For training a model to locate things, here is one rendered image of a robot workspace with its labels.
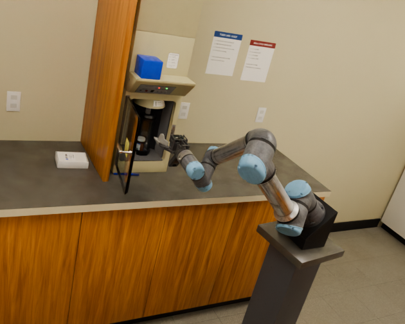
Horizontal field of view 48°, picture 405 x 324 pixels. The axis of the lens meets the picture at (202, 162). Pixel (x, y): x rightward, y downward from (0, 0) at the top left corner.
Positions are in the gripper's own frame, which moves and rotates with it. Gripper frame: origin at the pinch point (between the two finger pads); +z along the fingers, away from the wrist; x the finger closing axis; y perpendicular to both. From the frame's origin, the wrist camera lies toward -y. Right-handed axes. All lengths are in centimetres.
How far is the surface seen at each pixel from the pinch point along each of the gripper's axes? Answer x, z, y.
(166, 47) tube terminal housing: 1.3, 22.4, 39.2
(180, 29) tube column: -4, 23, 49
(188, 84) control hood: -9.1, 9.8, 25.7
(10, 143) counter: 65, 52, -34
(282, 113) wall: -123, 62, -11
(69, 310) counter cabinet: 40, -16, -97
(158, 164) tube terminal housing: -8.0, 17.1, -26.7
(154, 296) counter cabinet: -9, -16, -97
